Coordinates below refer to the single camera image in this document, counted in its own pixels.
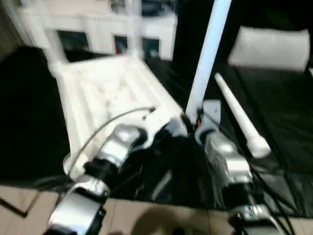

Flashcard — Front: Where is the white plastic table leg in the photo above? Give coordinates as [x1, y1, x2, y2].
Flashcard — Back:
[129, 0, 146, 60]
[185, 0, 233, 124]
[214, 73, 271, 159]
[4, 0, 66, 75]

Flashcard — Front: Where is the white flat panel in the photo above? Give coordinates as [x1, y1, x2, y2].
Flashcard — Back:
[227, 26, 312, 72]

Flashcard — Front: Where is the white glass-door cabinet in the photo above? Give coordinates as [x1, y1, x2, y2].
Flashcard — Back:
[19, 0, 179, 60]

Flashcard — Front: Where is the black work mat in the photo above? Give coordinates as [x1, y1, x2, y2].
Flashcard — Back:
[0, 44, 313, 218]

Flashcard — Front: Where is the black folding stand leg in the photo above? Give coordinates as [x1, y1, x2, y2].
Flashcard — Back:
[0, 195, 31, 219]

